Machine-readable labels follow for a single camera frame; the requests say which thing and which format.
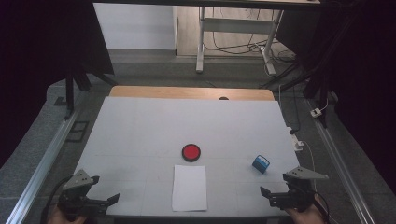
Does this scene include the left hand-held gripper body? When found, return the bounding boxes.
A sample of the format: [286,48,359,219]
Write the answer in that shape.
[57,169,109,218]

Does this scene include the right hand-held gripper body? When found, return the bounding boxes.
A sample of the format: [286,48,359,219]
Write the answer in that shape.
[269,166,330,213]

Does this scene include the blue stamp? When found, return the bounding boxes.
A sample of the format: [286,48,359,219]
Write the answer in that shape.
[251,154,271,175]

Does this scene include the round red ink pad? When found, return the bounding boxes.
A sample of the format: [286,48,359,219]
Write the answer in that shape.
[181,143,202,163]

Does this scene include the person's right hand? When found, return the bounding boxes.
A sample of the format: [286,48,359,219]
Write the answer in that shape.
[284,195,327,224]

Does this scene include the person's left hand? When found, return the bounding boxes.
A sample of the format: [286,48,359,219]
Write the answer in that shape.
[47,205,87,224]

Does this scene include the long white power strip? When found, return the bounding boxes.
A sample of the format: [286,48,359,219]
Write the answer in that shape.
[286,125,304,152]

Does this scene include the white paper sheet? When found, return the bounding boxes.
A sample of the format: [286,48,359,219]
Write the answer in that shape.
[171,164,208,213]

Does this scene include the white table mat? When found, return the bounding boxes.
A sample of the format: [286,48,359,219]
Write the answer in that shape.
[73,96,304,218]

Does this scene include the black metal stand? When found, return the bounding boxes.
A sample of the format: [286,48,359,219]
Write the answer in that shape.
[64,63,120,121]

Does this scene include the black curtain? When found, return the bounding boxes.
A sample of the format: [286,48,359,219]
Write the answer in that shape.
[276,0,396,197]
[0,0,115,169]

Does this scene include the white-legged desk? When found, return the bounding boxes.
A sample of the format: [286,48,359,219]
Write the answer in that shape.
[92,0,321,77]

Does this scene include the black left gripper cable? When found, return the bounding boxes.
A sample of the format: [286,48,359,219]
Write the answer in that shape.
[39,175,74,224]

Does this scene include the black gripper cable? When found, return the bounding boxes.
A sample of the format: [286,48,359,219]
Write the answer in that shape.
[39,175,74,224]
[313,189,331,224]

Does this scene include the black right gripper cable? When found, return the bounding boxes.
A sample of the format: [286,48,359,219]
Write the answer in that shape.
[313,189,331,224]

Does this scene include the long white cable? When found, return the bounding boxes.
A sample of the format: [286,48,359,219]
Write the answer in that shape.
[300,140,340,224]

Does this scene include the aluminium rail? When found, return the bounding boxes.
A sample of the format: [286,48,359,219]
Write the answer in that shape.
[6,110,80,224]
[306,99,376,224]

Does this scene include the black plug with cable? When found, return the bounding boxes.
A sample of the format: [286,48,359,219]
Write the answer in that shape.
[289,85,302,135]

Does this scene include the black rectangular floor frame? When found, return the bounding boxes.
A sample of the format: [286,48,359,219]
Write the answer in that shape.
[65,120,90,144]

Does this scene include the tangled black floor cables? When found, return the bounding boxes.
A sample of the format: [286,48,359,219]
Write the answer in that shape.
[204,7,297,78]

